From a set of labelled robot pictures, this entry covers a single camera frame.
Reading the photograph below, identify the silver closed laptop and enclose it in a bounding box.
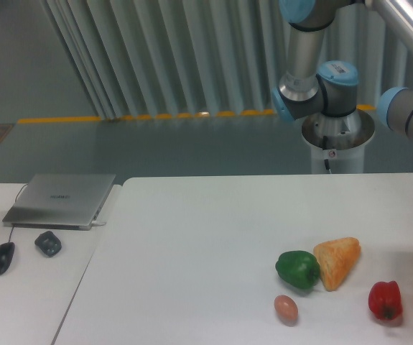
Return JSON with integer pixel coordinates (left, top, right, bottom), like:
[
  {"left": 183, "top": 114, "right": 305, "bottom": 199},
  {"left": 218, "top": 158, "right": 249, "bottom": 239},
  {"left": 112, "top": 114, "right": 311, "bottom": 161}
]
[{"left": 2, "top": 174, "right": 116, "bottom": 230}]

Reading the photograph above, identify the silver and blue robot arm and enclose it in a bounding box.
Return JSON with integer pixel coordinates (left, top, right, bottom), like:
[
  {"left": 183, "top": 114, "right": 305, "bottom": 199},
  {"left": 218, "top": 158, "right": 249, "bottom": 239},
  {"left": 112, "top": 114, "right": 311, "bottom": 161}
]
[{"left": 272, "top": 1, "right": 413, "bottom": 173}]

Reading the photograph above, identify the red bell pepper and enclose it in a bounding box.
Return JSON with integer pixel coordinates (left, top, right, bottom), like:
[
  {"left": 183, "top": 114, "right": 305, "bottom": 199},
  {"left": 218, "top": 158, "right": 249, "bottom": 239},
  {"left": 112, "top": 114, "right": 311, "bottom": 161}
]
[{"left": 368, "top": 280, "right": 403, "bottom": 321}]

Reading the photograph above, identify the brown egg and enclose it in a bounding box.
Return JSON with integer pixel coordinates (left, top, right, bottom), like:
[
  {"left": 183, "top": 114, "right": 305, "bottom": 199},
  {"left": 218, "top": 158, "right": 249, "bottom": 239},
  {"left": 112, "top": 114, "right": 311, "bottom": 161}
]
[{"left": 274, "top": 295, "right": 298, "bottom": 321}]

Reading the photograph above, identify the triangular bread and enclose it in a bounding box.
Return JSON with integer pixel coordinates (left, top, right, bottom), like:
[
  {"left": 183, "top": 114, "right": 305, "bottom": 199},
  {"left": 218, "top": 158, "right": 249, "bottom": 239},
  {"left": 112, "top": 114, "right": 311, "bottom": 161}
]
[{"left": 313, "top": 237, "right": 361, "bottom": 292}]

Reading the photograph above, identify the black power adapter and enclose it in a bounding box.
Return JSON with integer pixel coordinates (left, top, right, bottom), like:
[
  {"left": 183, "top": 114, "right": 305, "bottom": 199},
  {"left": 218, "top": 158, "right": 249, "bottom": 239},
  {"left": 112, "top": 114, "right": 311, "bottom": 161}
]
[{"left": 34, "top": 231, "right": 62, "bottom": 257}]

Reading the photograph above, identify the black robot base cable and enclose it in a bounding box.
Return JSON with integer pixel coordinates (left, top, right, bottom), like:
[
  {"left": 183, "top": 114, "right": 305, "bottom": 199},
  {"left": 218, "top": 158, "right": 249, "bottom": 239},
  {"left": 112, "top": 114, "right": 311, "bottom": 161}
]
[{"left": 321, "top": 135, "right": 333, "bottom": 175}]

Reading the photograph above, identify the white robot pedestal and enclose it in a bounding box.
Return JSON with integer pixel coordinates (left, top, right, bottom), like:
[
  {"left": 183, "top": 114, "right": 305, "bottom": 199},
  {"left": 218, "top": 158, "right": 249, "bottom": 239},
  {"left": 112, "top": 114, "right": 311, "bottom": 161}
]
[{"left": 302, "top": 110, "right": 375, "bottom": 174}]

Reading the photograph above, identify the black mouse cable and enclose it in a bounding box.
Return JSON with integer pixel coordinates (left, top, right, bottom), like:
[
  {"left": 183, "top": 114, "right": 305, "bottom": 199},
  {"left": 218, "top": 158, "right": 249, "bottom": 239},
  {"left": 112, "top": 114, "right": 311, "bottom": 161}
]
[{"left": 7, "top": 183, "right": 29, "bottom": 245}]

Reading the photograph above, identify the green bell pepper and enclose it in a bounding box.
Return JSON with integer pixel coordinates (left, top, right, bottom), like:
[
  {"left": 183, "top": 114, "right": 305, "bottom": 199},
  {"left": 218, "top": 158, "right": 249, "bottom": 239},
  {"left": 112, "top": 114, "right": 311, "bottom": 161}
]
[{"left": 275, "top": 250, "right": 320, "bottom": 290}]

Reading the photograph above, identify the black computer mouse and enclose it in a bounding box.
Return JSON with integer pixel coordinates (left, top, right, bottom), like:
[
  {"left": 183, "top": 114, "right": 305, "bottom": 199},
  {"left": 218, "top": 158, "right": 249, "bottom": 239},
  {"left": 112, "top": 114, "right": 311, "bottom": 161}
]
[{"left": 0, "top": 241, "right": 16, "bottom": 275}]

